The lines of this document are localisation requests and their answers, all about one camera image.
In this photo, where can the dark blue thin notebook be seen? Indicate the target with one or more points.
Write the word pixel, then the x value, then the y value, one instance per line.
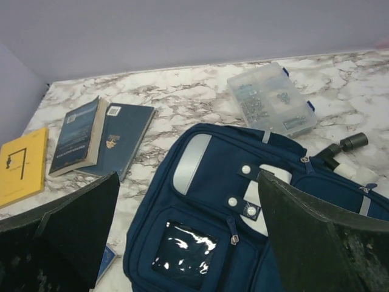
pixel 124 129

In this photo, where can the yellow paperback book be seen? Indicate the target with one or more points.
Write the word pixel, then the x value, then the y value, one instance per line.
pixel 23 166

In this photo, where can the clear plastic screw organiser box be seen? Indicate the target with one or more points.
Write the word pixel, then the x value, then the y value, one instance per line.
pixel 268 100

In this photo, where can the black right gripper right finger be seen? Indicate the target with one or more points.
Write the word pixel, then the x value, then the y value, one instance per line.
pixel 319 246

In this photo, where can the Nineteen Eighty-Four paperback book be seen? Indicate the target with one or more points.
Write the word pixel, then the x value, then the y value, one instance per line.
pixel 80 136

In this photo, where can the navy blue student backpack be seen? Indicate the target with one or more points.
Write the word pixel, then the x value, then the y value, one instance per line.
pixel 200 226

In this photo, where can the Animal Farm paperback book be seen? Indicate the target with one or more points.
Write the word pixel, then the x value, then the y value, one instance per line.
pixel 108 259

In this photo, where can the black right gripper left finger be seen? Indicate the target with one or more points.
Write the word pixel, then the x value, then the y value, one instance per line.
pixel 59 246

